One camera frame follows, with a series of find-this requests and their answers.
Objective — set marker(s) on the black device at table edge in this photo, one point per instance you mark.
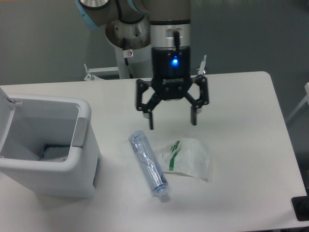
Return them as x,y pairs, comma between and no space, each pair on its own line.
301,207

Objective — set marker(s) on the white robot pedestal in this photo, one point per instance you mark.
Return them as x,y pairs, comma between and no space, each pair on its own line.
132,47

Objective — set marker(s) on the trash inside bin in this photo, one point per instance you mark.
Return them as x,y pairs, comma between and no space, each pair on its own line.
53,153

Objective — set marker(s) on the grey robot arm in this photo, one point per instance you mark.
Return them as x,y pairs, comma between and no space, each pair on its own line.
158,30

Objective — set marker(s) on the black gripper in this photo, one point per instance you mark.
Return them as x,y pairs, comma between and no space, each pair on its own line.
171,81

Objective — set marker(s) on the white frame at right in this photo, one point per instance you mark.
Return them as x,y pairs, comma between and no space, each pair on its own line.
300,109

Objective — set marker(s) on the white trash can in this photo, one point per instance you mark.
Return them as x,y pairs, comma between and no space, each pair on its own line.
47,144

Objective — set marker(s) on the white pedestal base frame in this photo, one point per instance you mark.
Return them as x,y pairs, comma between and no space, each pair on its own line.
112,73

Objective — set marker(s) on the clear plastic bottle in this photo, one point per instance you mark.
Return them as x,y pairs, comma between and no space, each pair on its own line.
149,165

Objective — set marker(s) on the clear plastic wrapper green print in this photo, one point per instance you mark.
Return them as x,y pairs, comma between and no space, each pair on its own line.
187,157

